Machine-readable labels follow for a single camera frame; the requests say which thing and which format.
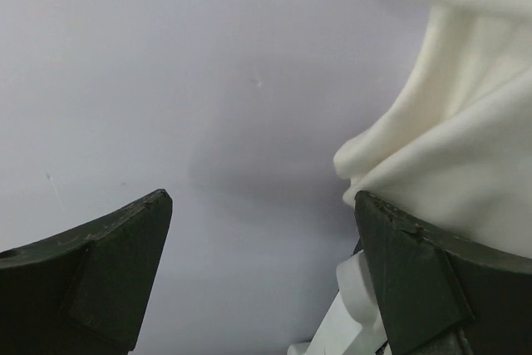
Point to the metal clothes rack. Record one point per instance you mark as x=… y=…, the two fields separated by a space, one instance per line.
x=353 y=323

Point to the white t shirt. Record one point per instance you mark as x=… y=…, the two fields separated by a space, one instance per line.
x=454 y=149

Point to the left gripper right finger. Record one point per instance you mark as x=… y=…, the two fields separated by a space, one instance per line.
x=439 y=293

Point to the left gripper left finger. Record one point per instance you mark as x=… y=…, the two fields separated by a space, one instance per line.
x=85 y=290

